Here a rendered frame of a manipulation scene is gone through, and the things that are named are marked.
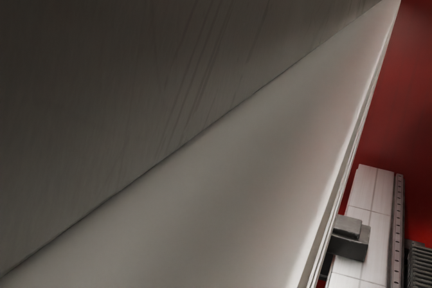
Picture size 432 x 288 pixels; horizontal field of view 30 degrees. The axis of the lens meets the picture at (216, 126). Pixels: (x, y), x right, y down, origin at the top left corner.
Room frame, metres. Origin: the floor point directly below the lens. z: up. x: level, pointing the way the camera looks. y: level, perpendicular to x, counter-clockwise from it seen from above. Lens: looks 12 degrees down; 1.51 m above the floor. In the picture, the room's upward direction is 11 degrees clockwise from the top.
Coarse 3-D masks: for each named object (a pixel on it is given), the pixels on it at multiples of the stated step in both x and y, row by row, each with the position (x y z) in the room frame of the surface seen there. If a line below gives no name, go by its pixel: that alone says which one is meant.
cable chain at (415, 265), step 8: (416, 248) 1.45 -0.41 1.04; (424, 248) 1.45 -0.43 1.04; (408, 256) 1.47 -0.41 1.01; (416, 256) 1.39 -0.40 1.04; (424, 256) 1.40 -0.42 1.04; (408, 264) 1.43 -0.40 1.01; (416, 264) 1.36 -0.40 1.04; (424, 264) 1.36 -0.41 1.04; (408, 272) 1.39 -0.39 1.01; (416, 272) 1.32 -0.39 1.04; (424, 272) 1.32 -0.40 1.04; (408, 280) 1.35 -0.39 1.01; (416, 280) 1.28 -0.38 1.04; (424, 280) 1.28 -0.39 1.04
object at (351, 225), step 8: (344, 216) 1.57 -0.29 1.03; (336, 224) 1.50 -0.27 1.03; (344, 224) 1.51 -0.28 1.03; (352, 224) 1.52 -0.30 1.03; (360, 224) 1.53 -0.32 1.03; (336, 232) 1.48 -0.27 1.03; (344, 232) 1.48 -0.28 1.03; (352, 232) 1.48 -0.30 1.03; (360, 232) 1.52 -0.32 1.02; (368, 232) 1.53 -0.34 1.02; (336, 240) 1.47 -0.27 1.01; (344, 240) 1.46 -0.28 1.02; (352, 240) 1.46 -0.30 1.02; (360, 240) 1.47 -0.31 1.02; (368, 240) 1.48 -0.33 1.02; (328, 248) 1.47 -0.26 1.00; (336, 248) 1.47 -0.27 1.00; (344, 248) 1.46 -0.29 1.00; (352, 248) 1.46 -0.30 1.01; (360, 248) 1.46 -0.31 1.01; (344, 256) 1.46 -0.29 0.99; (352, 256) 1.46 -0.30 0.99; (360, 256) 1.46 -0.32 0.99
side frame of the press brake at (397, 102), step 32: (416, 0) 2.36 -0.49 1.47; (416, 32) 2.36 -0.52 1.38; (384, 64) 2.37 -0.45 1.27; (416, 64) 2.35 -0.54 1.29; (384, 96) 2.36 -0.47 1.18; (416, 96) 2.35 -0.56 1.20; (384, 128) 2.36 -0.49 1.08; (416, 128) 2.34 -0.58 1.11; (384, 160) 2.36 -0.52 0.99; (416, 160) 2.34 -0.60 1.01; (416, 192) 2.33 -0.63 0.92; (416, 224) 2.33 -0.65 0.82
